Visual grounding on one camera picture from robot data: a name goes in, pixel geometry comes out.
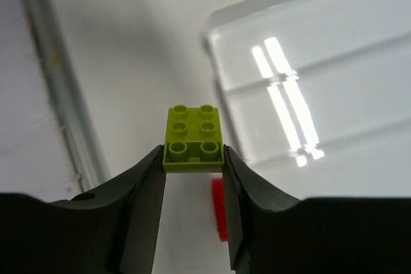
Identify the large red lego brick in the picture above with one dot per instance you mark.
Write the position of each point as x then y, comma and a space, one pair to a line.
219, 208

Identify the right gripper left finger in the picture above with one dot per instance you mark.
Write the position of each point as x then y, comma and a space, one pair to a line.
112, 228

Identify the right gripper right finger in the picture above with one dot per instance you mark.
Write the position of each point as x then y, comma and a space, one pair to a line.
270, 231

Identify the white divided tray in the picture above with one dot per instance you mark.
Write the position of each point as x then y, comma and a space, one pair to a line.
318, 92

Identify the green lego brick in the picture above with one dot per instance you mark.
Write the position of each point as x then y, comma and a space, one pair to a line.
193, 141

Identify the aluminium front rail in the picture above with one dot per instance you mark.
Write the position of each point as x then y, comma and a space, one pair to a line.
65, 94

